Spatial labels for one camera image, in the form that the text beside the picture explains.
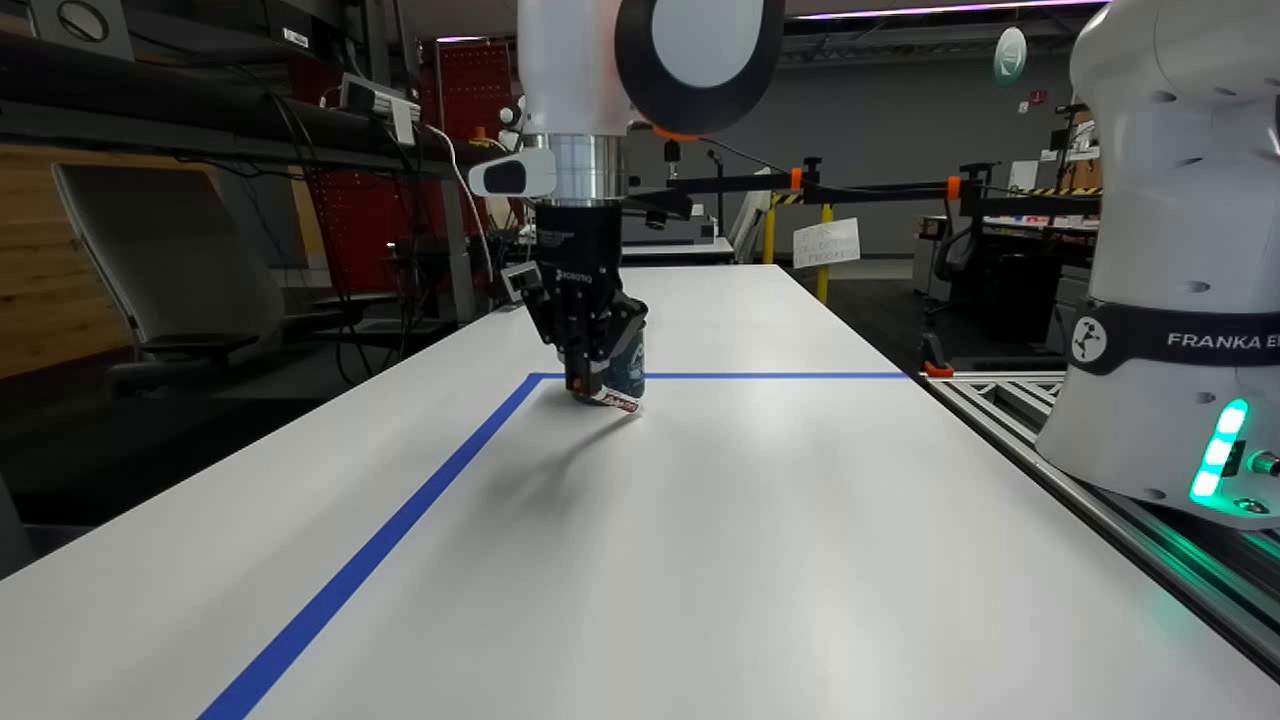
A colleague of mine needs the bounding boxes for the aluminium rail base frame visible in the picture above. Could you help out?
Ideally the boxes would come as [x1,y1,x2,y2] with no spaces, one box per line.
[915,366,1280,676]

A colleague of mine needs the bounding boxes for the blue tape line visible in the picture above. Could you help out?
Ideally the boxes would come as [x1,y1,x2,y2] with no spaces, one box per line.
[197,366,913,720]

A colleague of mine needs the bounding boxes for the dark blue mug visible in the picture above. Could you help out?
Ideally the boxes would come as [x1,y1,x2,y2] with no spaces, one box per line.
[600,310,651,407]

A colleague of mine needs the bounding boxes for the black machine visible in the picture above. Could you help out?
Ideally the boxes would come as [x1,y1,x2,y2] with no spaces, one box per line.
[913,207,1112,366]

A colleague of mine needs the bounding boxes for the yellow post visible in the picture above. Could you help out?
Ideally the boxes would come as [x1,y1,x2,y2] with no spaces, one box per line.
[811,199,842,307]

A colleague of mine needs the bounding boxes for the light wooden panel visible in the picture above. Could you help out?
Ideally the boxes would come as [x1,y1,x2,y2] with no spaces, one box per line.
[0,141,139,385]

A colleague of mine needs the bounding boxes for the black boom arm orange joints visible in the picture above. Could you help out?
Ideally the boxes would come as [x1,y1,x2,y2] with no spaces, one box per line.
[662,157,1112,219]

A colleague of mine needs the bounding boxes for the round green white sign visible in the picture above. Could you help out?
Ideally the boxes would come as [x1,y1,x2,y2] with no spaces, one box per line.
[987,22,1038,86]

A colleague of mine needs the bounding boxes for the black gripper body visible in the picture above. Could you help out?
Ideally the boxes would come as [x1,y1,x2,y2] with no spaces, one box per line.
[516,194,634,350]

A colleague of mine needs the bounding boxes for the white power box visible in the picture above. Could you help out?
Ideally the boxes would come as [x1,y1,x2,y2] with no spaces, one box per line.
[338,70,425,146]

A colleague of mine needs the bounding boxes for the white paper sign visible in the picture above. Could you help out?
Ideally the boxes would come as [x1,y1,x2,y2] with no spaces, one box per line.
[789,210,868,273]

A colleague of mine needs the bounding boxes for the red metal cabinet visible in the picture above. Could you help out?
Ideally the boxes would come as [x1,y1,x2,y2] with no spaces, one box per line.
[310,31,524,301]

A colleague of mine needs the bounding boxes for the grey chair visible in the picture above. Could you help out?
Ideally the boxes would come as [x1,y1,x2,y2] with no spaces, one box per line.
[47,157,293,391]

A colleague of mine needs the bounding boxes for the white cable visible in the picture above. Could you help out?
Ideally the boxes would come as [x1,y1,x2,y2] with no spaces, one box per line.
[419,119,479,276]

